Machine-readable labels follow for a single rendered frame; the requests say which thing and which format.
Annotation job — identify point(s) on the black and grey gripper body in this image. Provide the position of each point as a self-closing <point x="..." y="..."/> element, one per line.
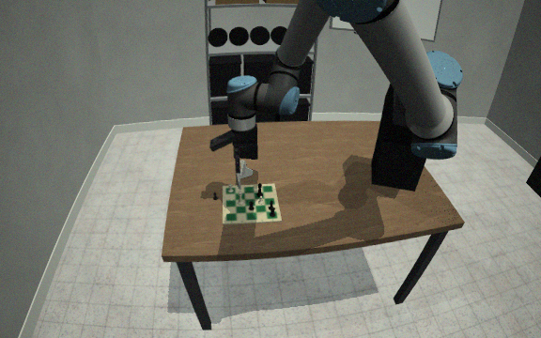
<point x="247" y="145"/>

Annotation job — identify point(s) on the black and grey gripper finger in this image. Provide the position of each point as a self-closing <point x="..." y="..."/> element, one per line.
<point x="243" y="172"/>

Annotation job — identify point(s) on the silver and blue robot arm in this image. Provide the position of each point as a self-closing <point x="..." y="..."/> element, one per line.
<point x="418" y="77"/>

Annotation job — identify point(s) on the green and cream chessboard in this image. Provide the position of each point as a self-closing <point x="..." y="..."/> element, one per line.
<point x="233" y="213"/>

